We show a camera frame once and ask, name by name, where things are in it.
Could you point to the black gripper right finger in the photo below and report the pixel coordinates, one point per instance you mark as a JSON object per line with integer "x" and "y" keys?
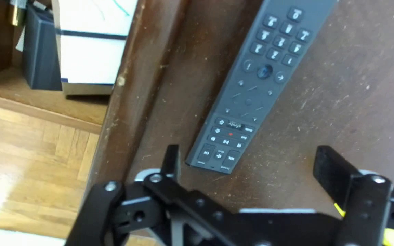
{"x": 335, "y": 172}

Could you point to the white box with dark band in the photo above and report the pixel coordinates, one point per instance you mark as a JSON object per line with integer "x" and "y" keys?
{"x": 92, "y": 54}

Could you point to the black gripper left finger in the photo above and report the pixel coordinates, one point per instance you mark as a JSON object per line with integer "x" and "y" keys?
{"x": 171, "y": 161}

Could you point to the dark grey button remote control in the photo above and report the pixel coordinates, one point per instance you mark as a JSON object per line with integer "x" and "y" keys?
{"x": 252, "y": 90}

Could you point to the dark brown wooden side table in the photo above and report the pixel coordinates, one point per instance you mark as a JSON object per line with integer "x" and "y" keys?
{"x": 342, "y": 113}

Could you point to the dark grey box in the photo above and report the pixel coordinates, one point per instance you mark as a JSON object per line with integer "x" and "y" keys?
{"x": 40, "y": 54}

